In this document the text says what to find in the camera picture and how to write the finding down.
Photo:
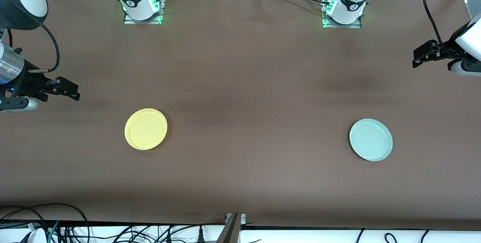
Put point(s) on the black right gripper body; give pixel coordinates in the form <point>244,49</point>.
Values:
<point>31,82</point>

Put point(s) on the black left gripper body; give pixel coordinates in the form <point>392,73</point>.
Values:
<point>446,52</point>

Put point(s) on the yellow round plate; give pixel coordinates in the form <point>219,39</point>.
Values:
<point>145,129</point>

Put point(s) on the pale green round plate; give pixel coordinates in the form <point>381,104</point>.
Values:
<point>371,139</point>

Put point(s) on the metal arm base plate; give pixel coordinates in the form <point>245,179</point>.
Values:
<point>355,26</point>
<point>150,21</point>

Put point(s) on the aluminium profile post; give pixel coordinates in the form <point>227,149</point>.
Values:
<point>230,231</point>

